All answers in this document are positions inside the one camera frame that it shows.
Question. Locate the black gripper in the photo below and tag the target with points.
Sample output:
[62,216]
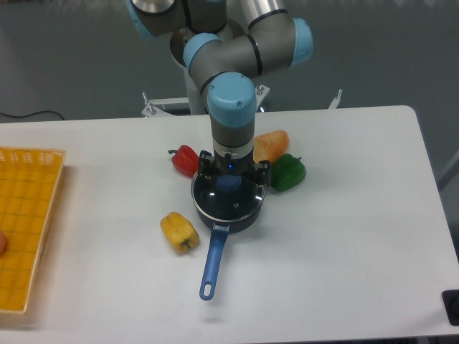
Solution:
[209,165]

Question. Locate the glass lid blue knob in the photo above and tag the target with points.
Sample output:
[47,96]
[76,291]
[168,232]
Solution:
[225,197]

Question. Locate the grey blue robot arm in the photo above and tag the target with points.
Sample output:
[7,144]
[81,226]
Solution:
[230,97]

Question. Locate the dark blue saucepan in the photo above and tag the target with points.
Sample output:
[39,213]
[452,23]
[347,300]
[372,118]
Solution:
[218,237]

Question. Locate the orange bread loaf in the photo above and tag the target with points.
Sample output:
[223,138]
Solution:
[270,146]

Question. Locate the red bell pepper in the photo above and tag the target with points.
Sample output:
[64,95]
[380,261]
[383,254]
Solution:
[185,160]

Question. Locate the green bell pepper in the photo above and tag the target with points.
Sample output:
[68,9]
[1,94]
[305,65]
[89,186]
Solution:
[287,172]

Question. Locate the yellow bell pepper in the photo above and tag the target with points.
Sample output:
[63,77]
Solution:
[179,232]

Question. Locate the yellow woven basket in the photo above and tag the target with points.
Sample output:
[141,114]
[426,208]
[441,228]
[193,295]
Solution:
[29,182]

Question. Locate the grey table leg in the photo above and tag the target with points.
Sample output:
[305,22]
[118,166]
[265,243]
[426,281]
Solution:
[449,172]

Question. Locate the black table corner device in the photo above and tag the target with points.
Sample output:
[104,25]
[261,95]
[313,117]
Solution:
[450,300]

